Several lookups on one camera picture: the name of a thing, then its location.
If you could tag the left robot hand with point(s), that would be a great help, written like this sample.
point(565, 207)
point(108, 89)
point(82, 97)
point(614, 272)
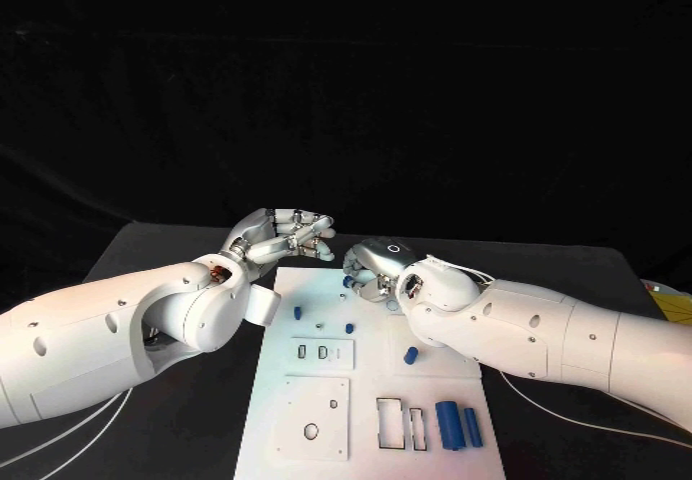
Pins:
point(269, 247)

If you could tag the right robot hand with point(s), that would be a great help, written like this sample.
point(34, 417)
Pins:
point(380, 255)

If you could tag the blue plug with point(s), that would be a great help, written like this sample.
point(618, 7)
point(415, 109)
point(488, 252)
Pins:
point(346, 281)

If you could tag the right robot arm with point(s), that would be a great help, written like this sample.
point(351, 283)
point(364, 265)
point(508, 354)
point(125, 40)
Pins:
point(540, 337)

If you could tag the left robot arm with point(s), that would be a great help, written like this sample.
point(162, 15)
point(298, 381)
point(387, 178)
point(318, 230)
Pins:
point(80, 337)

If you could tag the white task board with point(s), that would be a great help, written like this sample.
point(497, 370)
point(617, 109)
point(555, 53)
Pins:
point(318, 375)

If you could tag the thick blue cylinder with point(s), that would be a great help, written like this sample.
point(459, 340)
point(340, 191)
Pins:
point(449, 425)

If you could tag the thin blue cylinder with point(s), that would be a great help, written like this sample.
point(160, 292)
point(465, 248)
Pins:
point(472, 427)

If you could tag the yellow object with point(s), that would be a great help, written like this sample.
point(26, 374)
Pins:
point(673, 303)

